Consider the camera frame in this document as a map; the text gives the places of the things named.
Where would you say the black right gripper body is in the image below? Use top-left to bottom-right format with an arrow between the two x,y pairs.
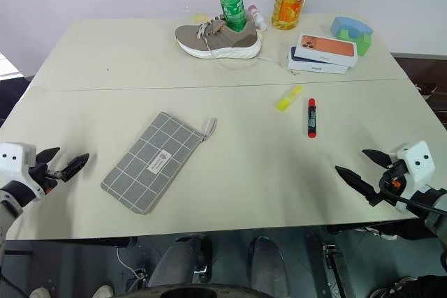
378,159 -> 409,208

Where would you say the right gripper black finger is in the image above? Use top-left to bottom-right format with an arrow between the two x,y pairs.
335,165 -> 381,205
361,149 -> 395,170

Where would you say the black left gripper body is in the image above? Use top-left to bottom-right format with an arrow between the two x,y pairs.
29,162 -> 67,195

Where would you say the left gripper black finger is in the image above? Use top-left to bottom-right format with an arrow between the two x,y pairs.
36,147 -> 61,166
61,152 -> 90,182

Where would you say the grey checked pencil pouch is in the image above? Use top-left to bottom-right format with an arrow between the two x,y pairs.
100,111 -> 219,216

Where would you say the red and black marker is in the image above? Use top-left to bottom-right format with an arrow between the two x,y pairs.
307,98 -> 318,139

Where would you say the black and white sneaker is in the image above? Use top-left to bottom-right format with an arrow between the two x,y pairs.
369,276 -> 422,298

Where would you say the yellow highlighter pen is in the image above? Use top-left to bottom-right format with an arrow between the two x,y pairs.
275,84 -> 306,112

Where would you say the white phone box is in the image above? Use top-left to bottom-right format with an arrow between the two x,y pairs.
286,45 -> 351,75

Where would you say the grey rounded shape under table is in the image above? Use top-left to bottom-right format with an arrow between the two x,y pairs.
248,236 -> 291,298
145,241 -> 197,289

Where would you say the orange smartphone box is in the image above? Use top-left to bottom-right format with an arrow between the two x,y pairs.
295,33 -> 359,68

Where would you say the blue foam arch block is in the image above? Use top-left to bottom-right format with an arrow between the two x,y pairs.
330,16 -> 375,41

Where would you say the small white bottle pink cap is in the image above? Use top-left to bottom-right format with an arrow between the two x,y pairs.
247,4 -> 269,33

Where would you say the taupe sneaker with white sole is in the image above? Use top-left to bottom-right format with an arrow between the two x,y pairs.
174,13 -> 263,69

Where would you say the green plastic soda bottle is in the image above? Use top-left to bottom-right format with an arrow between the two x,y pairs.
219,0 -> 247,32

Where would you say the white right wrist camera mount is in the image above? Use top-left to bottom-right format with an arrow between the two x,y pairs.
388,140 -> 437,214

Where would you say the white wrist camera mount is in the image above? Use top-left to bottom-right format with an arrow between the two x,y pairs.
388,140 -> 437,214
0,142 -> 47,202

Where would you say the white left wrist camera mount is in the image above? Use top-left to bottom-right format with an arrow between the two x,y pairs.
0,142 -> 47,202

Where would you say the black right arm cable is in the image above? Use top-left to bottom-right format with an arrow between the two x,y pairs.
379,171 -> 447,216

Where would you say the metal frame bracket under table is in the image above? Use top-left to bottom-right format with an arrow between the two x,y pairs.
321,243 -> 358,298

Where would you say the white cord under table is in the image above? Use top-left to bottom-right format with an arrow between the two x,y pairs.
116,246 -> 148,280

